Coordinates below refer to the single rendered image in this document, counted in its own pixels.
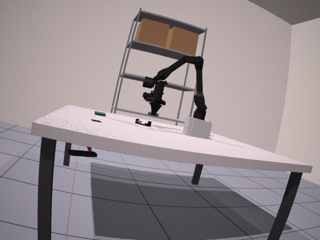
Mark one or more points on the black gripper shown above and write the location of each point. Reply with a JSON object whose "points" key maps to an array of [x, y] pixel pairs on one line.
{"points": [[156, 101]]}

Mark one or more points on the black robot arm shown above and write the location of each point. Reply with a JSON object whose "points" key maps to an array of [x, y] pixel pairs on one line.
{"points": [[199, 99]]}

